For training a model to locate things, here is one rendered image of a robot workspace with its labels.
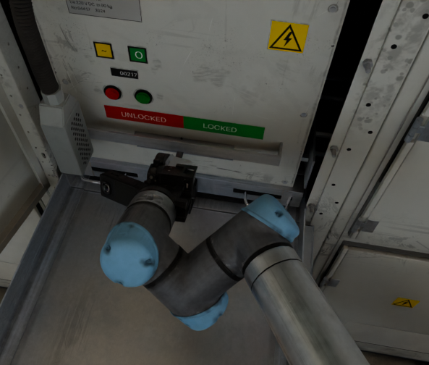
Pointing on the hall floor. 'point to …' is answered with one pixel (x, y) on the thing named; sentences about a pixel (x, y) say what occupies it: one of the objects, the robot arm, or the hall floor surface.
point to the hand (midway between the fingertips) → (168, 161)
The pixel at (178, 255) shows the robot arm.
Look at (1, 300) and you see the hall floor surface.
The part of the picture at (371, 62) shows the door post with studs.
